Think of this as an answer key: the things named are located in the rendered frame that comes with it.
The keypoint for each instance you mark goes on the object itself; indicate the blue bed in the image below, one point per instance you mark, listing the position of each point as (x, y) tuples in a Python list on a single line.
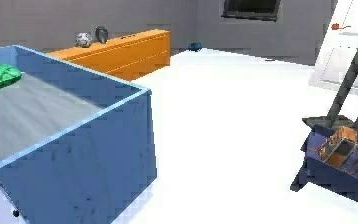
[(87, 140)]

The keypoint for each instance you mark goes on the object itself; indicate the small blue object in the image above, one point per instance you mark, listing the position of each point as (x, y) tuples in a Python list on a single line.
[(195, 46)]

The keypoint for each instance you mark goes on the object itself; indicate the orange chest of drawers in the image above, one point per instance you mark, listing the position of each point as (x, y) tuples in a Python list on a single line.
[(127, 55)]

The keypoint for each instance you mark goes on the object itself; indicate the dark grey vase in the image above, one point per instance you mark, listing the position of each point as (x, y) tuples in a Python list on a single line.
[(101, 34)]

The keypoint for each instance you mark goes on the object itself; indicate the grey white ball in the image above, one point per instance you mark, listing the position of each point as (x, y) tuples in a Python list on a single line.
[(84, 39)]

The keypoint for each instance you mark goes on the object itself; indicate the dark ladder shelf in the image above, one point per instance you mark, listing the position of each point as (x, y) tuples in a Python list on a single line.
[(333, 166)]

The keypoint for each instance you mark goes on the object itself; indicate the orange brown box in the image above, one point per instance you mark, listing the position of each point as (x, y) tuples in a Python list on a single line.
[(341, 146)]

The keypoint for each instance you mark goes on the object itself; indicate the white room door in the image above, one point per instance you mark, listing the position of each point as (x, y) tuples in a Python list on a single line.
[(342, 50)]

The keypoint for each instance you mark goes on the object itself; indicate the green pillow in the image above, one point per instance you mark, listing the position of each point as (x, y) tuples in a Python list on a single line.
[(0, 76)]

